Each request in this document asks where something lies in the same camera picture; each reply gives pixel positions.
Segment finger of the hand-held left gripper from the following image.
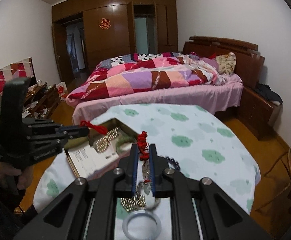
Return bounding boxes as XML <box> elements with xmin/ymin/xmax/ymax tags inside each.
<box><xmin>33</xmin><ymin>120</ymin><xmax>90</xmax><ymax>136</ymax></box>
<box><xmin>33</xmin><ymin>131</ymin><xmax>90</xmax><ymax>153</ymax></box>

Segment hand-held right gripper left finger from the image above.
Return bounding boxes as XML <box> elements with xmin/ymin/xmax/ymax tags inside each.
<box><xmin>13</xmin><ymin>144</ymin><xmax>139</xmax><ymax>240</ymax></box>

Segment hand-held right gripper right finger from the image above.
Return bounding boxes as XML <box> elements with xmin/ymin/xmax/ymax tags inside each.
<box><xmin>149</xmin><ymin>144</ymin><xmax>273</xmax><ymax>240</ymax></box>

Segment red cord silver charm pendant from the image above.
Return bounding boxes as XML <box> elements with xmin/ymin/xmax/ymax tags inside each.
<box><xmin>135</xmin><ymin>131</ymin><xmax>158</xmax><ymax>198</ymax></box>

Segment red tassel cord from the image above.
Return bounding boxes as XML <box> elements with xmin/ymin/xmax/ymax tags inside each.
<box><xmin>80</xmin><ymin>120</ymin><xmax>109</xmax><ymax>134</ymax></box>

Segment dark purple bead bracelet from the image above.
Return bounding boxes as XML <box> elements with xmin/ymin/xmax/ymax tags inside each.
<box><xmin>160</xmin><ymin>155</ymin><xmax>179</xmax><ymax>172</ymax></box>

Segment gold metal tin box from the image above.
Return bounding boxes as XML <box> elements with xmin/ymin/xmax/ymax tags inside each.
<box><xmin>64</xmin><ymin>117</ymin><xmax>141</xmax><ymax>180</ymax></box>

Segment person's left hand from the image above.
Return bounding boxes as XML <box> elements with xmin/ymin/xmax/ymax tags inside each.
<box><xmin>0</xmin><ymin>160</ymin><xmax>34</xmax><ymax>192</ymax></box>

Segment white paper card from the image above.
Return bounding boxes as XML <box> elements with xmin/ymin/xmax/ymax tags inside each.
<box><xmin>68</xmin><ymin>147</ymin><xmax>121</xmax><ymax>178</ymax></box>

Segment green jade bangle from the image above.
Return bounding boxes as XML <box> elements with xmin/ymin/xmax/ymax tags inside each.
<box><xmin>115</xmin><ymin>136</ymin><xmax>136</xmax><ymax>153</ymax></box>

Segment low wooden cabinet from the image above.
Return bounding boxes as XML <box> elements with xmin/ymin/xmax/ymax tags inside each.
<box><xmin>23</xmin><ymin>81</ymin><xmax>61</xmax><ymax>120</ymax></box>

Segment red and white bag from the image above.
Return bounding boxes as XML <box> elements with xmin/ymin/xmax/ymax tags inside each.
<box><xmin>57</xmin><ymin>81</ymin><xmax>67</xmax><ymax>101</ymax></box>

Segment white jade bangle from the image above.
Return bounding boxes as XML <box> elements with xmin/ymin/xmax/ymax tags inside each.
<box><xmin>123</xmin><ymin>211</ymin><xmax>161</xmax><ymax>239</ymax></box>

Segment red patterned cloth cover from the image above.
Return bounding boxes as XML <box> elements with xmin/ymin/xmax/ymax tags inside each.
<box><xmin>0</xmin><ymin>57</ymin><xmax>35</xmax><ymax>97</ymax></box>

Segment cloud print tablecloth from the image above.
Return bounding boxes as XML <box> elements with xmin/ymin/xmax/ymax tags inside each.
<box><xmin>33</xmin><ymin>102</ymin><xmax>261</xmax><ymax>240</ymax></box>

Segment pink bed sheet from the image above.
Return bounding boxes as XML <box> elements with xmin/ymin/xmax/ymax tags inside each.
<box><xmin>72</xmin><ymin>73</ymin><xmax>244</xmax><ymax>128</ymax></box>

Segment patchwork quilt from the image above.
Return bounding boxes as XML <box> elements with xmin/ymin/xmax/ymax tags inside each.
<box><xmin>65</xmin><ymin>51</ymin><xmax>220</xmax><ymax>101</ymax></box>

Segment brown wooden wardrobe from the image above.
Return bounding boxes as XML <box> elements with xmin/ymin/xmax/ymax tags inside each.
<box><xmin>51</xmin><ymin>0</ymin><xmax>178</xmax><ymax>81</ymax></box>

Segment wooden nightstand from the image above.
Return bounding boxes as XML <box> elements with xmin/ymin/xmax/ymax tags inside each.
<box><xmin>237</xmin><ymin>86</ymin><xmax>282</xmax><ymax>141</ymax></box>

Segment floral pillow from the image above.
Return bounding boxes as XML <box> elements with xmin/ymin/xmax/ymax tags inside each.
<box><xmin>215</xmin><ymin>52</ymin><xmax>237</xmax><ymax>76</ymax></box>

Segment dark clothes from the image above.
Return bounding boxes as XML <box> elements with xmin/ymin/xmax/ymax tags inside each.
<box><xmin>255</xmin><ymin>83</ymin><xmax>283</xmax><ymax>104</ymax></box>

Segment wooden bed headboard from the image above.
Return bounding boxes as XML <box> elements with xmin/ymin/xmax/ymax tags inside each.
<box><xmin>182</xmin><ymin>36</ymin><xmax>266</xmax><ymax>91</ymax></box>

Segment silver bead necklace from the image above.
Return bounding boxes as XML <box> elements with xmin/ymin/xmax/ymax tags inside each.
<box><xmin>94</xmin><ymin>127</ymin><xmax>121</xmax><ymax>153</ymax></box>

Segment red paper wall decoration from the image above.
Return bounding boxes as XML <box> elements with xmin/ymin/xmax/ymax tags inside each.
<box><xmin>99</xmin><ymin>18</ymin><xmax>111</xmax><ymax>31</ymax></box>

